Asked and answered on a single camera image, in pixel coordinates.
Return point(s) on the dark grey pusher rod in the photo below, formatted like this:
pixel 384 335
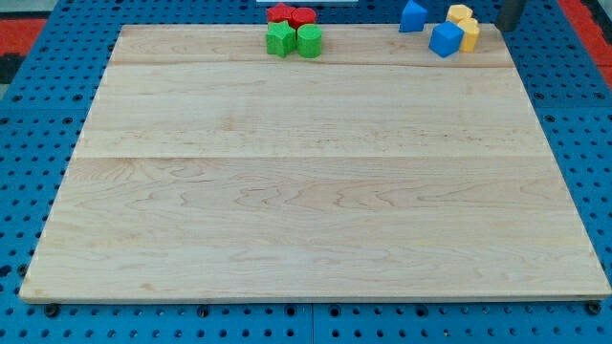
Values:
pixel 509 15

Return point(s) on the yellow rounded block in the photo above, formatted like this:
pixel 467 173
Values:
pixel 471 29

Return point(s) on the yellow hexagon block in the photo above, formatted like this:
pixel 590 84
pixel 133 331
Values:
pixel 458 12

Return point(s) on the blue cube block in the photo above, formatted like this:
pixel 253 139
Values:
pixel 446 39

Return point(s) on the blue triangular block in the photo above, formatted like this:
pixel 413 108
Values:
pixel 413 17

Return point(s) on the green cylinder block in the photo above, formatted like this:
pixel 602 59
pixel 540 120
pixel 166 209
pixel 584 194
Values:
pixel 309 40

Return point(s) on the red cylinder block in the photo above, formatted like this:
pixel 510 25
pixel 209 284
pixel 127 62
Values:
pixel 302 16

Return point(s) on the red star block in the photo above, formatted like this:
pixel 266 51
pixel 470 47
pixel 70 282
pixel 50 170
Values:
pixel 279 13

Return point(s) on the green star block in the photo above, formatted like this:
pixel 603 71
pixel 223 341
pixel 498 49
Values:
pixel 280 39

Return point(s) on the light wooden board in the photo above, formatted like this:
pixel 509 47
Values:
pixel 209 171

